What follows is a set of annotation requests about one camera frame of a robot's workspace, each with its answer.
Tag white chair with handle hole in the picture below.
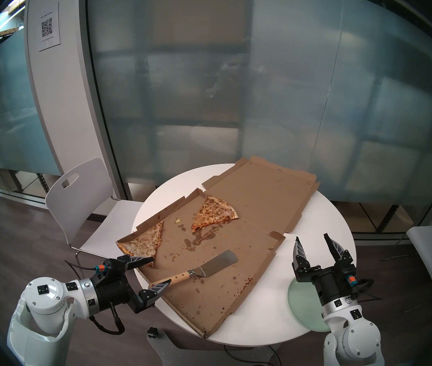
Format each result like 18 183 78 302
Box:
45 158 145 268

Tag paper sign with QR code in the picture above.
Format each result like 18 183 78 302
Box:
37 2 61 52

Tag pale cheese pizza slice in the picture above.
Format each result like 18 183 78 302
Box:
117 220 164 268

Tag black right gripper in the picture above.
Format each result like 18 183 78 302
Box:
291 233 359 307

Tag cardboard pizza box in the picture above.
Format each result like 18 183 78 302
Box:
116 156 320 339

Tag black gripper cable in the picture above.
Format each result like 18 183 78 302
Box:
353 278 382 303
65 260 125 335

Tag metal spatula with wooden handle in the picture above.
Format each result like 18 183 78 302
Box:
148 250 238 289

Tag grey robot base platform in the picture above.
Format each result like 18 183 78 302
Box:
146 327 277 366

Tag pale green plate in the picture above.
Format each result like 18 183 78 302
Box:
287 278 333 332

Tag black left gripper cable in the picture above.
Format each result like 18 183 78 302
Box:
65 260 125 335

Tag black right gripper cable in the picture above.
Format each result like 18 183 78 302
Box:
353 278 382 303

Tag white chair with black legs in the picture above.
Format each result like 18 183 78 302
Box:
382 223 432 314

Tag browned pizza slice bitten tip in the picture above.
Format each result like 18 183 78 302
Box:
191 196 239 233

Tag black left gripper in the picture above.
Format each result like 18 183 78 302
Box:
92 255 172 315

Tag thin black floor cable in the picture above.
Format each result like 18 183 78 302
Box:
224 345 282 366

